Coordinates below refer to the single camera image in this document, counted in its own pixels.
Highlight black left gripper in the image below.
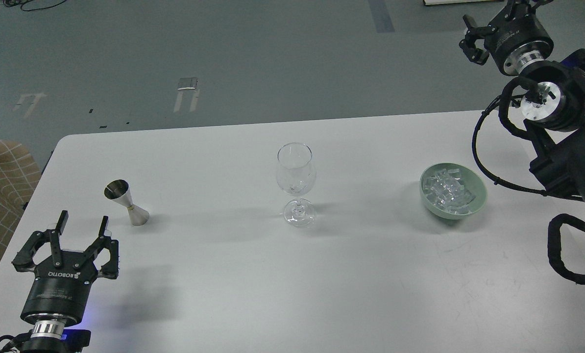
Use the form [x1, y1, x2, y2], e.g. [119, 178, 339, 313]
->
[12, 210, 119, 327]

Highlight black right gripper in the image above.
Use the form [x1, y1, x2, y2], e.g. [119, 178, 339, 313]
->
[459, 0, 554, 76]

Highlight steel double jigger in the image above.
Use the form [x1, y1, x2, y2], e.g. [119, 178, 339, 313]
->
[103, 179, 150, 227]

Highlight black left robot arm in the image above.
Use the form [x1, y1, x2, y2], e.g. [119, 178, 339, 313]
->
[0, 210, 119, 353]

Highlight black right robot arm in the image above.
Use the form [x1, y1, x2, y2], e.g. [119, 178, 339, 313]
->
[459, 0, 585, 285]

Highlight clear ice cubes pile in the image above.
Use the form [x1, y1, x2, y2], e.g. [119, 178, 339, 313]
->
[421, 168, 475, 215]

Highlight clear wine glass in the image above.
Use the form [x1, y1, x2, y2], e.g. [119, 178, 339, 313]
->
[275, 142, 317, 227]

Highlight green bowl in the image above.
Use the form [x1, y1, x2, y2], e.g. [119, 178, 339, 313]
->
[418, 162, 488, 221]

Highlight black floor cables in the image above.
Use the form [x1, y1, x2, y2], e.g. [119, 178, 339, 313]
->
[0, 0, 68, 21]

